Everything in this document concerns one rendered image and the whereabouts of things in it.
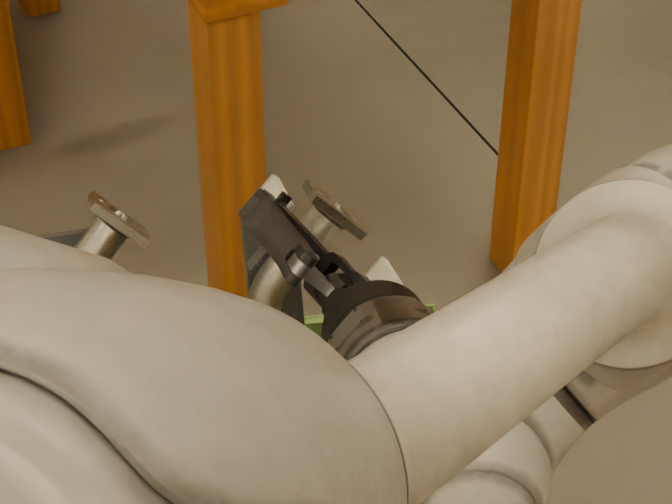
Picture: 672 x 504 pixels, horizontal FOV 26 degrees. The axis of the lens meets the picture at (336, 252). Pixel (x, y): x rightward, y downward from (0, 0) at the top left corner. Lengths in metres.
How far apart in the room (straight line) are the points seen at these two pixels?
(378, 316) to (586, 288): 0.30
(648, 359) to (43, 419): 0.58
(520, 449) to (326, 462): 0.51
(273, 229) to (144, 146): 2.27
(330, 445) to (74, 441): 0.07
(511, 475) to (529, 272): 0.18
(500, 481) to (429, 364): 0.24
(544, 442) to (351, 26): 2.91
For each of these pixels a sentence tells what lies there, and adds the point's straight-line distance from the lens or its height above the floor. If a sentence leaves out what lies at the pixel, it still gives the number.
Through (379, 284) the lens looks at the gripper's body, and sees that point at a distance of 0.98.
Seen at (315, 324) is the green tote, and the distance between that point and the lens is 1.40.
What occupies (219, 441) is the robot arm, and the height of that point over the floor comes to 1.72.
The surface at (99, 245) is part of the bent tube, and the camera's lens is 1.18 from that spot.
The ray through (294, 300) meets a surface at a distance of 1.23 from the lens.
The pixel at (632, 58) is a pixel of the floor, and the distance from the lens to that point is 3.64.
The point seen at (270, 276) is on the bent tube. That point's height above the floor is 1.14.
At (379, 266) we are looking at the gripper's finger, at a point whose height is 1.14.
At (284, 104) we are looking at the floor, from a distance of 3.40.
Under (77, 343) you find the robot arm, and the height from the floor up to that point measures 1.74.
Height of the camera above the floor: 1.91
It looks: 40 degrees down
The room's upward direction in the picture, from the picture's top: straight up
